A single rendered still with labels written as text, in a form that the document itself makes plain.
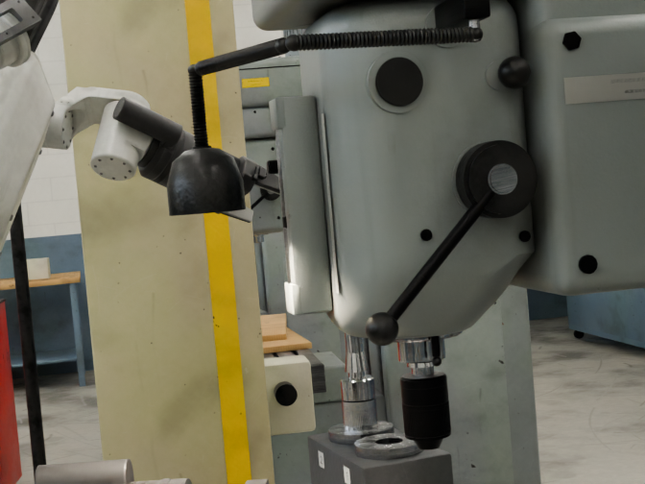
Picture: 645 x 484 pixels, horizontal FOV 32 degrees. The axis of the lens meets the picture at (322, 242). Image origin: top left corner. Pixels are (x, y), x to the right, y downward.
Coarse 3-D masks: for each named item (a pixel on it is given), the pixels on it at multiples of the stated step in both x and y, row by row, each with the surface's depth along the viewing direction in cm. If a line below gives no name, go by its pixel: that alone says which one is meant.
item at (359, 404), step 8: (344, 392) 154; (352, 392) 153; (360, 392) 153; (368, 392) 153; (344, 400) 154; (352, 400) 153; (360, 400) 153; (368, 400) 153; (344, 408) 154; (352, 408) 153; (360, 408) 153; (368, 408) 153; (376, 408) 155; (344, 416) 154; (352, 416) 153; (360, 416) 153; (368, 416) 153; (376, 416) 155; (344, 424) 155; (352, 424) 153; (360, 424) 153; (368, 424) 153; (376, 424) 155
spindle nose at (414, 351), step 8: (400, 344) 113; (408, 344) 112; (416, 344) 112; (424, 344) 112; (440, 344) 113; (400, 352) 113; (408, 352) 112; (416, 352) 112; (424, 352) 112; (400, 360) 113; (408, 360) 112; (416, 360) 112; (424, 360) 112
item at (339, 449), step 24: (336, 432) 153; (360, 432) 152; (384, 432) 152; (312, 456) 158; (336, 456) 148; (360, 456) 144; (384, 456) 142; (408, 456) 142; (432, 456) 142; (312, 480) 159; (336, 480) 149; (360, 480) 140; (384, 480) 139; (408, 480) 140; (432, 480) 141
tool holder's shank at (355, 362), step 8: (352, 336) 153; (352, 344) 154; (360, 344) 154; (352, 352) 154; (360, 352) 154; (352, 360) 154; (360, 360) 154; (352, 368) 153; (360, 368) 153; (352, 376) 154; (360, 376) 154
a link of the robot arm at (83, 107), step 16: (64, 96) 163; (80, 96) 163; (96, 96) 163; (112, 96) 163; (128, 96) 163; (64, 112) 161; (80, 112) 165; (96, 112) 166; (48, 128) 161; (64, 128) 162; (80, 128) 167; (48, 144) 163; (64, 144) 163
